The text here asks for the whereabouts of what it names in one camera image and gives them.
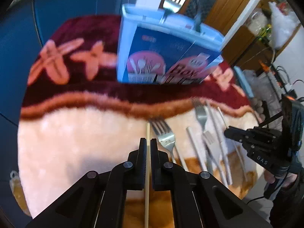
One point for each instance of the black wire rack cart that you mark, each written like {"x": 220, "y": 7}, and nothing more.
{"x": 276, "y": 81}

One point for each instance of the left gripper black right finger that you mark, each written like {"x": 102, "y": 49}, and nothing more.
{"x": 199, "y": 200}

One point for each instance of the light blue box on cart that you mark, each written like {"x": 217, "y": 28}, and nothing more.
{"x": 243, "y": 82}

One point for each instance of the pink and maroon fleece blanket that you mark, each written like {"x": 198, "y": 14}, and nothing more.
{"x": 76, "y": 117}

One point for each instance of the steel chopstick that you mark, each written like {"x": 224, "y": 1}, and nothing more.
{"x": 196, "y": 148}
{"x": 220, "y": 141}

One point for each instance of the small steel fork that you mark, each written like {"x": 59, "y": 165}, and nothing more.
{"x": 214, "y": 152}

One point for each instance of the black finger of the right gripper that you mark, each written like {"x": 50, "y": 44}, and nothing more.
{"x": 240, "y": 135}

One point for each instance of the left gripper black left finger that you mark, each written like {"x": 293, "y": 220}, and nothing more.
{"x": 97, "y": 199}

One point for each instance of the white plastic bag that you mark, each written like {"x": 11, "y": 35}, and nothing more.
{"x": 283, "y": 25}

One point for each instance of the light blue utensil holder box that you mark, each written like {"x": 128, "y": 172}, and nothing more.
{"x": 173, "y": 52}

